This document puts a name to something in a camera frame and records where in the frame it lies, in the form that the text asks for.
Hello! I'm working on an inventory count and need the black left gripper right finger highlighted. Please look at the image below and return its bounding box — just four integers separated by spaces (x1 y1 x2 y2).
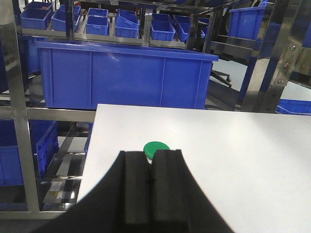
151 150 232 233

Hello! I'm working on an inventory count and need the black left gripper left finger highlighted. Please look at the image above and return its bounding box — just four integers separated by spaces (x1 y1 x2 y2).
34 151 151 233

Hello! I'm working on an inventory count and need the green push button switch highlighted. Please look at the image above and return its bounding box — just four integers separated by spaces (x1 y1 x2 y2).
143 141 170 164

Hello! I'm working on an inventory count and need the large blue plastic crate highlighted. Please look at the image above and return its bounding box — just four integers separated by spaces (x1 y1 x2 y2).
35 41 219 110

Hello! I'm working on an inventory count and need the stainless steel shelving rack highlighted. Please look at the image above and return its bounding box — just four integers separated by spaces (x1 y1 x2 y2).
0 0 311 219

